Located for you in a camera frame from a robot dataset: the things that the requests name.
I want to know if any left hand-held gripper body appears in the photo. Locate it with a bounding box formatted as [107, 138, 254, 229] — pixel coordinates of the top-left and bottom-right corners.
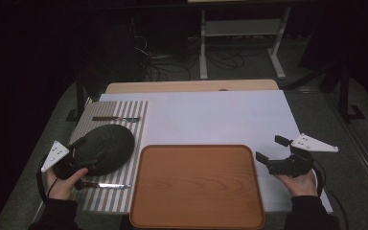
[40, 140, 90, 180]

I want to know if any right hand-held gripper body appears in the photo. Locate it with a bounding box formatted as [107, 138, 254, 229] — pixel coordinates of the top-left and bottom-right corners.
[267, 133, 339, 178]

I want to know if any dark green oval plate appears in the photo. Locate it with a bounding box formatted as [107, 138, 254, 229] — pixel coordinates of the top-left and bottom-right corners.
[71, 124, 136, 177]

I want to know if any person's right hand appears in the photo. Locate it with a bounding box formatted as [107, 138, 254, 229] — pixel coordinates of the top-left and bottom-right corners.
[274, 169, 319, 198]

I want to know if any person's left hand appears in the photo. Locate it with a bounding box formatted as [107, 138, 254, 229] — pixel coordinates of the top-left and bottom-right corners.
[46, 167, 89, 201]

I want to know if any striped placemat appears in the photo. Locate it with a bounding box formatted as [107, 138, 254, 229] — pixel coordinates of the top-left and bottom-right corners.
[69, 100, 150, 215]

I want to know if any black metal stand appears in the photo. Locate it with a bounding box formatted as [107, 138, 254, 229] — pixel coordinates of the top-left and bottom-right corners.
[65, 72, 101, 123]
[337, 62, 367, 125]

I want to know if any white table sheet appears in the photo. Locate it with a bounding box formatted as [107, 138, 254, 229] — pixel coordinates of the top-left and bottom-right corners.
[99, 90, 334, 215]

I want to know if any brown wooden tray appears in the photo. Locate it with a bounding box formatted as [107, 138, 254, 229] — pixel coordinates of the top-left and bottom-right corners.
[128, 144, 266, 230]

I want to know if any dark-handled table knife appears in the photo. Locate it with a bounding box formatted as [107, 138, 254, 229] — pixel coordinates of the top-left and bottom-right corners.
[74, 179, 132, 192]

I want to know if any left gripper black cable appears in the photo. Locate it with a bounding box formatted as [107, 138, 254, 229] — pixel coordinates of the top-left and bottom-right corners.
[35, 155, 59, 205]

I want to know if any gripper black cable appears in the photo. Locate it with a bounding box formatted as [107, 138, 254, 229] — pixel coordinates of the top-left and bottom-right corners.
[311, 158, 350, 230]
[35, 155, 59, 205]

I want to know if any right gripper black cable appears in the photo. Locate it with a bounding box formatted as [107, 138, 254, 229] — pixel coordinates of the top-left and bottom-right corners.
[311, 158, 350, 230]

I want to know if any white metal table frame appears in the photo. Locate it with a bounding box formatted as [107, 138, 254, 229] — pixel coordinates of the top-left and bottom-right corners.
[198, 6, 292, 81]

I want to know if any tangle of floor cables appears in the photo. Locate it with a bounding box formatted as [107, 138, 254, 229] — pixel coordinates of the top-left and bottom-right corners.
[133, 34, 247, 81]

